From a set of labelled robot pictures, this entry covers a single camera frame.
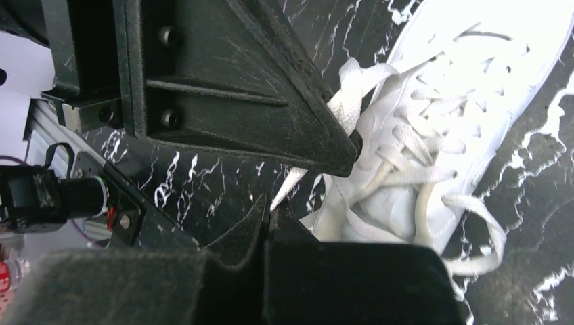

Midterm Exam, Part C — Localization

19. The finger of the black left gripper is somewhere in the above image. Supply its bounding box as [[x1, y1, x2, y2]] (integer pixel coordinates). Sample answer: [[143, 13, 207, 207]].
[[112, 1, 360, 176]]

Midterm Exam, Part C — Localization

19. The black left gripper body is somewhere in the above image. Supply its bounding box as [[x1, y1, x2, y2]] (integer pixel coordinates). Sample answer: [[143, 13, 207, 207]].
[[1, 0, 124, 133]]

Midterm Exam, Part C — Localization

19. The white shoelace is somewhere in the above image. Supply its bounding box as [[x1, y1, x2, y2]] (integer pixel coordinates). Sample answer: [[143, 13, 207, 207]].
[[269, 57, 508, 277]]

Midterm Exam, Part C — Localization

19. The white sneaker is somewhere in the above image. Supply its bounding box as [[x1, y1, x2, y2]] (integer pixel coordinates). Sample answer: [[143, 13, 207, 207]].
[[312, 1, 573, 255]]

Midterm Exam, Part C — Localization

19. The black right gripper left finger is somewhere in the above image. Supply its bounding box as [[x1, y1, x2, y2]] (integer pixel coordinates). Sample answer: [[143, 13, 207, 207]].
[[1, 196, 269, 324]]

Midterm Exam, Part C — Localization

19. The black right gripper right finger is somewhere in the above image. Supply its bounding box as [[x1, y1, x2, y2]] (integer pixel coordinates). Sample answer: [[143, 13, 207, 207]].
[[262, 207, 463, 324]]

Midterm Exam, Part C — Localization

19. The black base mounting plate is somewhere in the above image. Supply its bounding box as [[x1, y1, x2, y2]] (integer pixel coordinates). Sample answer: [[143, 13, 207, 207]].
[[74, 152, 198, 251]]

